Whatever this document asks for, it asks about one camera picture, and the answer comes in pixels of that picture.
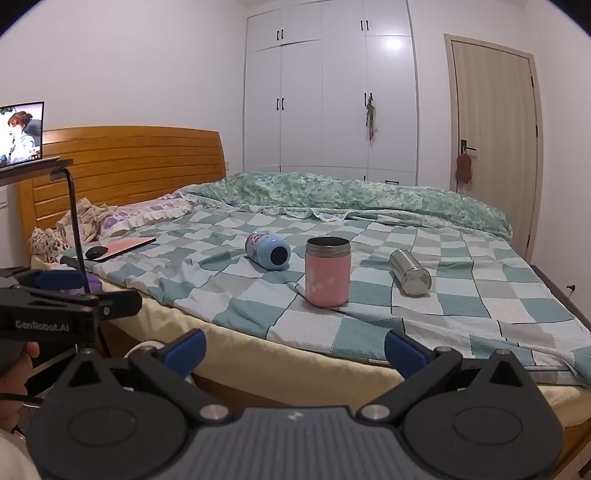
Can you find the stainless steel cup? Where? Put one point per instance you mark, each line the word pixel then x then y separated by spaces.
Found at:
pixel 410 273

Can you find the black bedside stand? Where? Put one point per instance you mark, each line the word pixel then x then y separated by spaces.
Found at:
pixel 34 168

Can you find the pink laptop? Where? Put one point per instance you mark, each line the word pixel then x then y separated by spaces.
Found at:
pixel 127 245

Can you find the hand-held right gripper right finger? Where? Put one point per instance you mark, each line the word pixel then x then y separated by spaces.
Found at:
pixel 405 353

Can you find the crumpled patterned cloth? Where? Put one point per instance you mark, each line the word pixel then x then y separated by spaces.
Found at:
pixel 87 217

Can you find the purple floral pillow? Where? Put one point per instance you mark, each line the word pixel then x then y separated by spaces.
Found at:
pixel 138 214

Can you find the beige mattress sheet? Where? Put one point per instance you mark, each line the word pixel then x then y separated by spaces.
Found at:
pixel 286 364

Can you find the black computer mouse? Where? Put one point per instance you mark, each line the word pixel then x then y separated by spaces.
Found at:
pixel 96 252

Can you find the green checkered blanket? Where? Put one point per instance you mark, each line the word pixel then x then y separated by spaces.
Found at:
pixel 415 318

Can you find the green floral quilt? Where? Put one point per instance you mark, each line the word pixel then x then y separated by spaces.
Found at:
pixel 351 196

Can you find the wooden bed headboard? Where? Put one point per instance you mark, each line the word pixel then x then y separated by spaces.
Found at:
pixel 138 161

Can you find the wooden door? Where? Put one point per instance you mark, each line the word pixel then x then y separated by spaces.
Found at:
pixel 496 138

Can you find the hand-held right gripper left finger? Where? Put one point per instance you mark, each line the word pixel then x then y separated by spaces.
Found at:
pixel 187 351

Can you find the person's left hand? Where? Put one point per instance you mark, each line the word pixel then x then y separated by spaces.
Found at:
pixel 11 401

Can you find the tablet screen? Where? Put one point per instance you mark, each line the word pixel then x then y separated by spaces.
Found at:
pixel 21 134

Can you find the pink cup with steel rim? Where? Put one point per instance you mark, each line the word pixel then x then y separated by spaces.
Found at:
pixel 327 279

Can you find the dark bed frame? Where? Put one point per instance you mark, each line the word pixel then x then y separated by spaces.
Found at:
pixel 561 293

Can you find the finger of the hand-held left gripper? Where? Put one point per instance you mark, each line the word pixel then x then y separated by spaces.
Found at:
pixel 60 280
pixel 117 305

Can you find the white clothing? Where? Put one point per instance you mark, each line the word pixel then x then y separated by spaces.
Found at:
pixel 14 459

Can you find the blue bottle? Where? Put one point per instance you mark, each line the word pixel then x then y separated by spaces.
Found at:
pixel 264 249

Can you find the white wardrobe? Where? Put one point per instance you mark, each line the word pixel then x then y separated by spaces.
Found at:
pixel 323 92

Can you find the brown hanging ornament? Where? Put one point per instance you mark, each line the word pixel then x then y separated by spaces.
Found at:
pixel 463 168

